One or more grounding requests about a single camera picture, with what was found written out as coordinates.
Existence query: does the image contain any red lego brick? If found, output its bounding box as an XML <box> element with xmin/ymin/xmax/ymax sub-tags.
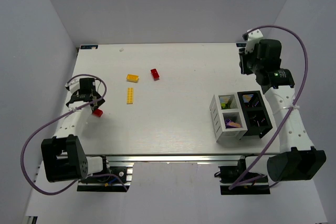
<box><xmin>92</xmin><ymin>109</ymin><xmax>103</xmax><ymax>118</ymax></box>
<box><xmin>150</xmin><ymin>69</ymin><xmax>160</xmax><ymax>81</ymax></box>

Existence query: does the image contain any long green lego brick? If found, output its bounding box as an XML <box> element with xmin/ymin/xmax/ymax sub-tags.
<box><xmin>220</xmin><ymin>103</ymin><xmax>230</xmax><ymax>110</ymax></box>

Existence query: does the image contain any plain purple lego block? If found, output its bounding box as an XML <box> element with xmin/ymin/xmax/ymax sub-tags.
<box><xmin>225</xmin><ymin>119</ymin><xmax>233</xmax><ymax>129</ymax></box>

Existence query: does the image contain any purple butterfly lego block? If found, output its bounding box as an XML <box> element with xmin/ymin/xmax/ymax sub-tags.
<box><xmin>231</xmin><ymin>121</ymin><xmax>241</xmax><ymax>128</ymax></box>

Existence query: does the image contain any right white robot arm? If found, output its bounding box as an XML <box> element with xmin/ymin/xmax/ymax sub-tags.
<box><xmin>239</xmin><ymin>39</ymin><xmax>327</xmax><ymax>182</ymax></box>

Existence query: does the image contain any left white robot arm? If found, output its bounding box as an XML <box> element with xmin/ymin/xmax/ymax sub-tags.
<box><xmin>41</xmin><ymin>78</ymin><xmax>108</xmax><ymax>182</ymax></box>

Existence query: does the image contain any right blue corner label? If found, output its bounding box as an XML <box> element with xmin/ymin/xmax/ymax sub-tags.
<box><xmin>236</xmin><ymin>43</ymin><xmax>246</xmax><ymax>48</ymax></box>

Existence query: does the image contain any blue corner label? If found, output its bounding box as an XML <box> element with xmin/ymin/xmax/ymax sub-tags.
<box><xmin>80</xmin><ymin>45</ymin><xmax>98</xmax><ymax>50</ymax></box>
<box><xmin>236</xmin><ymin>43</ymin><xmax>246</xmax><ymax>48</ymax></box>

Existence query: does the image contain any long yellow lego plate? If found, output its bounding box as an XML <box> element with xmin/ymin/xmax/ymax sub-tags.
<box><xmin>127</xmin><ymin>88</ymin><xmax>134</xmax><ymax>104</ymax></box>

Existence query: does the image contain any left blue corner label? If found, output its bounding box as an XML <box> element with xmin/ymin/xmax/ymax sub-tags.
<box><xmin>80</xmin><ymin>45</ymin><xmax>98</xmax><ymax>50</ymax></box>

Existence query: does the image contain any yellow lego brick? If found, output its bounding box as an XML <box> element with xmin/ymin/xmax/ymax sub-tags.
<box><xmin>127</xmin><ymin>74</ymin><xmax>139</xmax><ymax>83</ymax></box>

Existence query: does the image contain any black slotted container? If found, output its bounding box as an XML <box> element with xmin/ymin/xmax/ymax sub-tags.
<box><xmin>237</xmin><ymin>91</ymin><xmax>272</xmax><ymax>138</ymax></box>

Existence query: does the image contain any red lego brick top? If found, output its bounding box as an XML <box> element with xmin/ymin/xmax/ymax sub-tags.
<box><xmin>150</xmin><ymin>69</ymin><xmax>160</xmax><ymax>81</ymax></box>

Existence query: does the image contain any white slotted container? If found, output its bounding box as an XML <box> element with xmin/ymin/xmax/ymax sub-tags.
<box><xmin>209</xmin><ymin>93</ymin><xmax>247</xmax><ymax>143</ymax></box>

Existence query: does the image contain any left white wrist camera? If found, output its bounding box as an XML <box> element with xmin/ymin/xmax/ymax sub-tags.
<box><xmin>65</xmin><ymin>78</ymin><xmax>80</xmax><ymax>94</ymax></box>

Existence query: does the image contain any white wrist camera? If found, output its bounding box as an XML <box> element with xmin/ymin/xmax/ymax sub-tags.
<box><xmin>242</xmin><ymin>29</ymin><xmax>264</xmax><ymax>54</ymax></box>
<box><xmin>65</xmin><ymin>78</ymin><xmax>80</xmax><ymax>94</ymax></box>

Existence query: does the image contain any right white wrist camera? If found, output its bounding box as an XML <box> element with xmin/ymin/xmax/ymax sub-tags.
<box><xmin>242</xmin><ymin>29</ymin><xmax>264</xmax><ymax>54</ymax></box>

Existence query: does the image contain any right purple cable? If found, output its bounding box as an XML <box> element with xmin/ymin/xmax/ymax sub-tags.
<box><xmin>228</xmin><ymin>25</ymin><xmax>308</xmax><ymax>190</ymax></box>

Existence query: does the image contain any purple cable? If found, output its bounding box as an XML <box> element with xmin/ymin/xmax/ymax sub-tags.
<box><xmin>228</xmin><ymin>25</ymin><xmax>308</xmax><ymax>190</ymax></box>
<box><xmin>20</xmin><ymin>73</ymin><xmax>128</xmax><ymax>196</ymax></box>

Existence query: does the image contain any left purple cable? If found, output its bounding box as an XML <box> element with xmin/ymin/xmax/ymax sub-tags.
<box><xmin>20</xmin><ymin>73</ymin><xmax>128</xmax><ymax>196</ymax></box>

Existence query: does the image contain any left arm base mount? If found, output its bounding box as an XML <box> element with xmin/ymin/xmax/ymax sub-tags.
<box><xmin>77</xmin><ymin>162</ymin><xmax>133</xmax><ymax>193</ymax></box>

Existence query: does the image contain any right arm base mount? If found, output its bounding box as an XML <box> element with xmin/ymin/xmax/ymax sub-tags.
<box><xmin>214</xmin><ymin>155</ymin><xmax>271</xmax><ymax>196</ymax></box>

